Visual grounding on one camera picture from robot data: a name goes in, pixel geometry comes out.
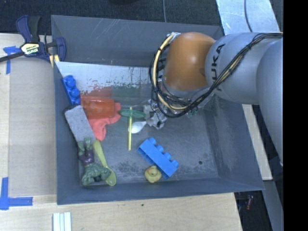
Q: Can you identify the white rounded object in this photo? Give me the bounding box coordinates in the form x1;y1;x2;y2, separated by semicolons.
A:
127;120;147;135

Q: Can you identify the green lid with yellow straw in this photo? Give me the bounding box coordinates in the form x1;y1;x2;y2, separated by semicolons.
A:
118;106;147;152

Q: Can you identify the grey metal bin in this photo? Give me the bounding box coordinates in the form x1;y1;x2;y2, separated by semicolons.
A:
50;14;266;205

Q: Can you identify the long blue toy brick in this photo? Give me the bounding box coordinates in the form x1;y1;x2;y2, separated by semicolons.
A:
137;137;180;180

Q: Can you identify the yellow rubber duck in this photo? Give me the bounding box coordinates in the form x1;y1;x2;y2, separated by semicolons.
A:
144;165;163;184

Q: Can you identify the salmon pink cloth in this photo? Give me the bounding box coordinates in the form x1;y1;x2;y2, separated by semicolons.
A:
87;102;122;142

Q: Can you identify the orange translucent cup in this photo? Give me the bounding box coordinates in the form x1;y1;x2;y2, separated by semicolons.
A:
80;94;116;119

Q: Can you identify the yellow-green plastic spoon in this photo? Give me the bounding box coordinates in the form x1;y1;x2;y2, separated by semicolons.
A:
92;140;117;186

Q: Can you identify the grey flat block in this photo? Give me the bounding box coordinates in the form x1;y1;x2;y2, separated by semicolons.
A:
64;105;96;143

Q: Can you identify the green toy figure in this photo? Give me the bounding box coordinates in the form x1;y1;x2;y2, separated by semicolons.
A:
77;137;112;186

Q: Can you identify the small blue toy brick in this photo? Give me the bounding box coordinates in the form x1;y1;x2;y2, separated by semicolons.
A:
61;75;81;106

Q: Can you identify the pale wood board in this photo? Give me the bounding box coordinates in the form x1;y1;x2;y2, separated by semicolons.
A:
8;56;58;198

